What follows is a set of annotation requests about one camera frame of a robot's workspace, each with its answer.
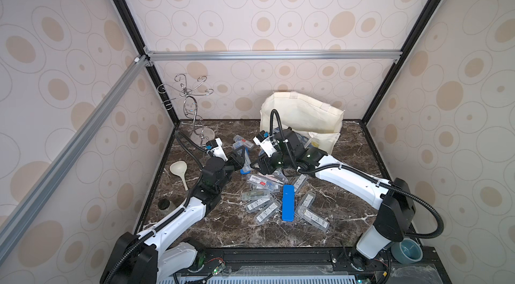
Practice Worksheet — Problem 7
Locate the blue opaque case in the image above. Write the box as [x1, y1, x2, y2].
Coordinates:
[240, 161, 252, 175]
[282, 185, 295, 222]

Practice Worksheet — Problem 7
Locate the clear case barcode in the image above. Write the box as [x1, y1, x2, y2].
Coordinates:
[232, 140, 245, 150]
[245, 197, 274, 214]
[298, 207, 329, 232]
[254, 199, 282, 225]
[292, 174, 308, 193]

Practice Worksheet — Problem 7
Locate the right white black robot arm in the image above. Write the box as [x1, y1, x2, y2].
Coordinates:
[254, 109, 445, 260]

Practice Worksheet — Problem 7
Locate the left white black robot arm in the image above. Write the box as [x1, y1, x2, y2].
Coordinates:
[100, 139, 245, 283]

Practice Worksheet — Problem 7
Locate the clear case green compass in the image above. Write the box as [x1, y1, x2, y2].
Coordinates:
[241, 190, 272, 202]

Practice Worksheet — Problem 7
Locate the cream canvas starry-night tote bag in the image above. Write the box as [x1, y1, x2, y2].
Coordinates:
[260, 92, 344, 154]

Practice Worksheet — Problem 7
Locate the small clear case red label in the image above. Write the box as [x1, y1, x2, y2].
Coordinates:
[233, 134, 255, 150]

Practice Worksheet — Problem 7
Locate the clear case right small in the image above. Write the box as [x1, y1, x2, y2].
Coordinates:
[295, 191, 316, 214]

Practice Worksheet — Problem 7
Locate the teal ceramic cup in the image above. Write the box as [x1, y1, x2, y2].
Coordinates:
[391, 238, 423, 265]

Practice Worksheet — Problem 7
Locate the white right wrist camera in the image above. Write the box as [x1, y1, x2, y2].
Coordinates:
[253, 130, 277, 158]

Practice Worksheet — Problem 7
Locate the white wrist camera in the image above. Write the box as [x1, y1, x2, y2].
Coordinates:
[253, 130, 277, 158]
[205, 138, 228, 162]

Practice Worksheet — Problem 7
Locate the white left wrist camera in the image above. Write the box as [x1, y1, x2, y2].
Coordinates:
[205, 138, 228, 162]

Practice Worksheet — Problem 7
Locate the cream spoon grey handle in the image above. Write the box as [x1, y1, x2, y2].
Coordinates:
[169, 161, 189, 191]

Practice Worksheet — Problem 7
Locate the chrome wire jewelry stand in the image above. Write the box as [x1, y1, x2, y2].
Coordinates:
[157, 73, 215, 146]

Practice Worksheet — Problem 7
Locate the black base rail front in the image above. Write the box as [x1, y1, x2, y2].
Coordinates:
[164, 247, 451, 283]

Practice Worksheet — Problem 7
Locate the horizontal aluminium rail back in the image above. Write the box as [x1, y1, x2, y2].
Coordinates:
[145, 49, 402, 63]

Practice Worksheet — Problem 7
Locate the aluminium rail left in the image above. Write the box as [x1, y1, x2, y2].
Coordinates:
[1, 55, 150, 263]

